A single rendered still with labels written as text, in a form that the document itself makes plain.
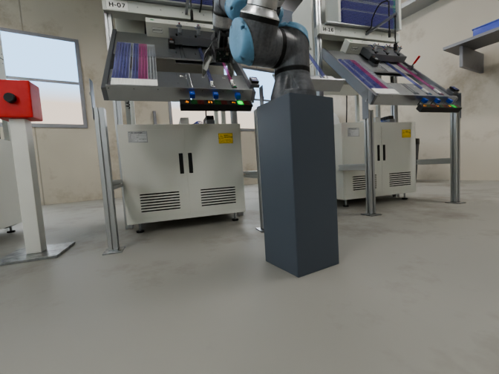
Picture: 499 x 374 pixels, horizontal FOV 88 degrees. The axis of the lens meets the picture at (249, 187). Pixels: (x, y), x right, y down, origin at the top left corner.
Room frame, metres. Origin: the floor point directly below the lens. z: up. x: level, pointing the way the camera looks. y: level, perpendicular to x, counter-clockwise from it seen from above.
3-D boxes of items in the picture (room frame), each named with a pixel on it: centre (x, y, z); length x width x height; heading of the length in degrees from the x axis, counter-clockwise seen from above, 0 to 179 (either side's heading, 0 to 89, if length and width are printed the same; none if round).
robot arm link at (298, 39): (0.88, -0.16, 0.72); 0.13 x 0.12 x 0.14; 118
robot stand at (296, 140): (0.88, -0.16, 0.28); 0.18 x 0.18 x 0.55; 30
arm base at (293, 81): (0.88, -0.16, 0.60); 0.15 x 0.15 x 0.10
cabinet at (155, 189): (1.85, 0.46, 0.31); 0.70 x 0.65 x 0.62; 108
